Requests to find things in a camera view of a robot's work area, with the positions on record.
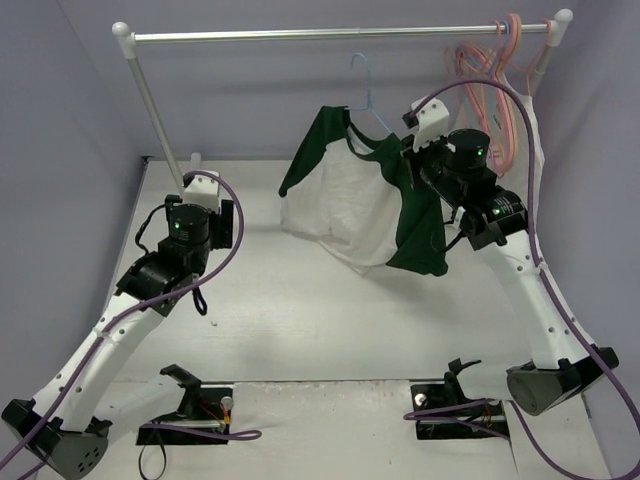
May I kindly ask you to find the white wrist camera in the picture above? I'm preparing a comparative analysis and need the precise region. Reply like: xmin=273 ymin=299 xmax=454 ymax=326
xmin=182 ymin=174 xmax=220 ymax=214
xmin=402 ymin=98 xmax=450 ymax=152

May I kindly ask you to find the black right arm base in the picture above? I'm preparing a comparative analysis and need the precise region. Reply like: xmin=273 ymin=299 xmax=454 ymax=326
xmin=403 ymin=359 xmax=510 ymax=441

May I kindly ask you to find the white hanging garment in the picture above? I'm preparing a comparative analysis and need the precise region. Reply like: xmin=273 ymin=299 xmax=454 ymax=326
xmin=499 ymin=74 xmax=545 ymax=180

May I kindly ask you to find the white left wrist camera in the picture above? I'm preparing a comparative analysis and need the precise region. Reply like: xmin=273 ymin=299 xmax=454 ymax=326
xmin=182 ymin=174 xmax=220 ymax=214

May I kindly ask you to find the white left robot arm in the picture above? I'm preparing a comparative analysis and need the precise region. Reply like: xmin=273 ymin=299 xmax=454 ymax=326
xmin=1 ymin=196 xmax=245 ymax=479

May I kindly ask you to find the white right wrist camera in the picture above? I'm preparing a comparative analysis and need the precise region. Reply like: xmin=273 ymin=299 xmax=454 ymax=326
xmin=402 ymin=98 xmax=450 ymax=152

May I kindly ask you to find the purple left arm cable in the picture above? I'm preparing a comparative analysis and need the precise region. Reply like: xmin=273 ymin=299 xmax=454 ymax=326
xmin=0 ymin=170 xmax=264 ymax=480

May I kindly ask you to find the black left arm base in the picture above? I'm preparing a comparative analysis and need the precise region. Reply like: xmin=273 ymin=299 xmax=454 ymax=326
xmin=135 ymin=364 xmax=235 ymax=479

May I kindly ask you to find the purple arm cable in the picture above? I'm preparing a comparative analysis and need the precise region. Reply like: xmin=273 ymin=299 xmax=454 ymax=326
xmin=0 ymin=170 xmax=264 ymax=480
xmin=402 ymin=80 xmax=640 ymax=480

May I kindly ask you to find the pink hanger under garment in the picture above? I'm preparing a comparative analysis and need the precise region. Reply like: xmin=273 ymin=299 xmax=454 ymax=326
xmin=510 ymin=19 xmax=556 ymax=97

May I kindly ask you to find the white clothes rack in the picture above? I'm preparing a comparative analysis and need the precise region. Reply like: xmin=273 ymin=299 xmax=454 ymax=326
xmin=111 ymin=8 xmax=575 ymax=199

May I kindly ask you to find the blue plastic hanger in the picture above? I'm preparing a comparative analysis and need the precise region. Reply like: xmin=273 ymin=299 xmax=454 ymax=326
xmin=346 ymin=52 xmax=393 ymax=135

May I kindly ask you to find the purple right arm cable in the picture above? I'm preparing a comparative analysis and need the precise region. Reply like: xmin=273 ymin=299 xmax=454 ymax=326
xmin=402 ymin=80 xmax=640 ymax=480

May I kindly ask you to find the pink plastic hanger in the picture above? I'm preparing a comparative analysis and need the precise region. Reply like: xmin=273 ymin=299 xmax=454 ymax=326
xmin=444 ymin=13 xmax=522 ymax=177

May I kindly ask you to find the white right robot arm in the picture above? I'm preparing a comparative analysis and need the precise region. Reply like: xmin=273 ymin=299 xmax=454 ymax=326
xmin=401 ymin=129 xmax=619 ymax=416

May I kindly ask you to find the white and green t-shirt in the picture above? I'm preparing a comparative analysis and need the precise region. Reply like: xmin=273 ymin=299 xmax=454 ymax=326
xmin=278 ymin=106 xmax=448 ymax=276

